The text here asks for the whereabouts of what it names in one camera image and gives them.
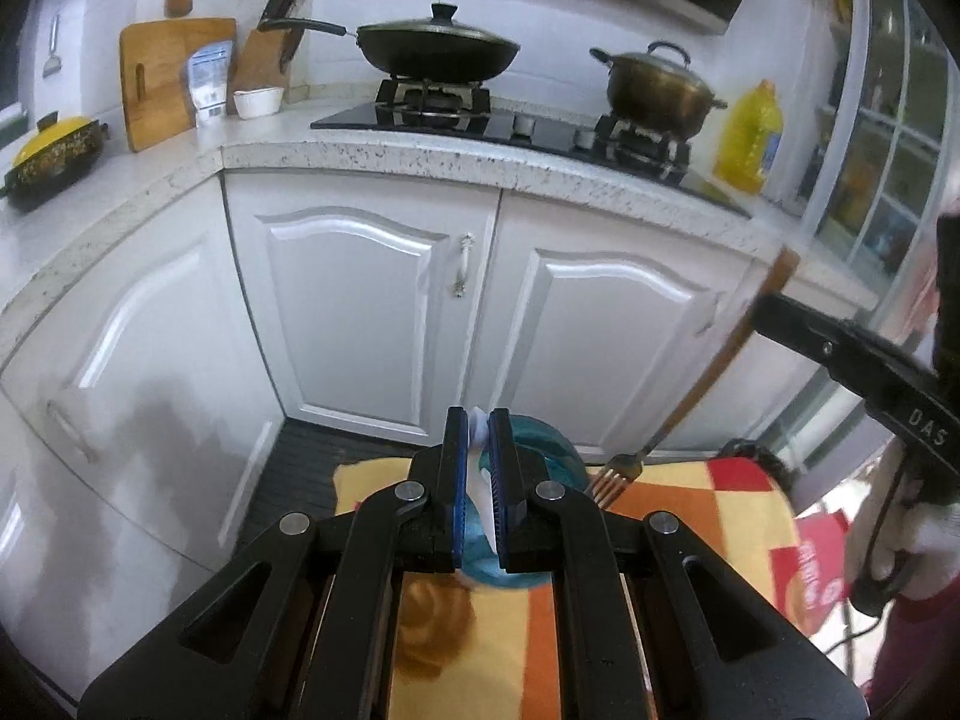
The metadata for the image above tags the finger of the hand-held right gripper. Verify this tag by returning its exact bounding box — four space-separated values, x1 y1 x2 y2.
751 291 912 400

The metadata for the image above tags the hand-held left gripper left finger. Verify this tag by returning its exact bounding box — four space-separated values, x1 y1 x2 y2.
79 405 470 720

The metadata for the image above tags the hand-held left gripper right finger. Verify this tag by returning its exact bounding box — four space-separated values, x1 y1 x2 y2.
487 409 871 720

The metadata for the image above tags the white plastic spoon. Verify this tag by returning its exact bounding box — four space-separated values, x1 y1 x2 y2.
469 405 500 541

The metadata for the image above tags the white printed cup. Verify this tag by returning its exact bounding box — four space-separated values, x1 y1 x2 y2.
463 409 584 587

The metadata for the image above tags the wooden-handled metal fork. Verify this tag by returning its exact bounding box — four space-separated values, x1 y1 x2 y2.
587 249 800 509

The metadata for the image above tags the person's right hand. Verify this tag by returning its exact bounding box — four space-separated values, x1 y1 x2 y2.
846 450 960 602

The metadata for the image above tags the red printed bag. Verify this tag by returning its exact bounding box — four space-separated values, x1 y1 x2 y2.
780 508 854 632

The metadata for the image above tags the orange patterned blanket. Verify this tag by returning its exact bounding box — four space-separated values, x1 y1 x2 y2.
330 456 805 720

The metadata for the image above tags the yellow oil bottle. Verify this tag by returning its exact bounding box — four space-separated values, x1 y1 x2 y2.
712 79 785 196

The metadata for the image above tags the glass-paned door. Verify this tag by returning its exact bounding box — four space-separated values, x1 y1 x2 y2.
793 0 960 316

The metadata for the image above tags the person's dark red clothing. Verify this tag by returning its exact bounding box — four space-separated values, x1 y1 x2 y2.
862 596 960 720

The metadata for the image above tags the bronze cooking pot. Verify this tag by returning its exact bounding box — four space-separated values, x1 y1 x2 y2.
590 49 728 138

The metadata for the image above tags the bronze pot lid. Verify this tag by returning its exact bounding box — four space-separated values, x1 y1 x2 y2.
609 41 707 85

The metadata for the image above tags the curved white cabinet door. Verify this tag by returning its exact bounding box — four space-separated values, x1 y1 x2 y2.
0 191 287 616

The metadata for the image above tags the black gas stove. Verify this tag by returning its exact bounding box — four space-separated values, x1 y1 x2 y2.
310 79 752 220

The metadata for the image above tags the black wok pan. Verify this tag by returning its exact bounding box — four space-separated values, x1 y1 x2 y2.
259 17 521 83

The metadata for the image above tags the small white dish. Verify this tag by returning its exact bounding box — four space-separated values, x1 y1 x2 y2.
232 86 287 119

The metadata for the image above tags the black wok lid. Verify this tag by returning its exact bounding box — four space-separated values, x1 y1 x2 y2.
358 2 518 44

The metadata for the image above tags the wooden knife block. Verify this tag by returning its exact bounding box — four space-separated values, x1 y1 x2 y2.
226 0 302 103

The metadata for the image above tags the white and blue packet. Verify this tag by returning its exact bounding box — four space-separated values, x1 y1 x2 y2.
187 40 234 129

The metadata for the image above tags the wooden cutting board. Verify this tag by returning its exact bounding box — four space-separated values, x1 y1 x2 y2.
119 17 238 154

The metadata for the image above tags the yellow-lidded black casserole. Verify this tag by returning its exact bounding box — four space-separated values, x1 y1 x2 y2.
0 112 107 213

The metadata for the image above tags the small hanging metal utensil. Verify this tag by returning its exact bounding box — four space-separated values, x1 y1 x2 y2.
42 13 65 79

